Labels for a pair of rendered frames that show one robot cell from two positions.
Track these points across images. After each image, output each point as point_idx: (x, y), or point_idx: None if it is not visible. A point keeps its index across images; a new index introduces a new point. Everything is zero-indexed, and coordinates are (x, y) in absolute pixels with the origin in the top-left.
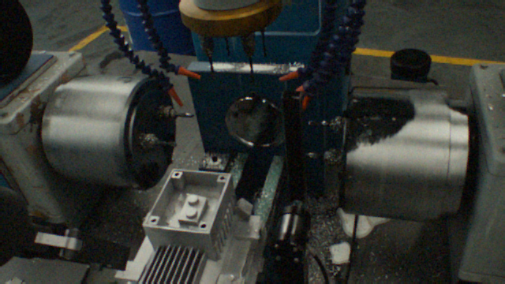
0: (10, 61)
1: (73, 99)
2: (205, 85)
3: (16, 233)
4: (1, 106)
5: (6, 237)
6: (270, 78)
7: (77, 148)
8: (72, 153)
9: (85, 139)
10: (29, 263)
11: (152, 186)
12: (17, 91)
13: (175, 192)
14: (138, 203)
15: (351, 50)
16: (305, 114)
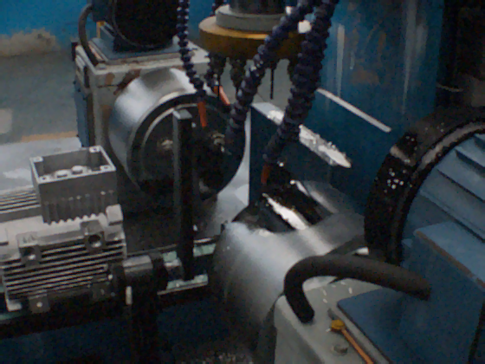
0: (144, 34)
1: (146, 80)
2: (258, 130)
3: None
4: (109, 63)
5: None
6: (298, 146)
7: (118, 120)
8: (114, 123)
9: (124, 114)
10: None
11: (160, 203)
12: (132, 60)
13: (88, 166)
14: (174, 232)
15: (287, 113)
16: None
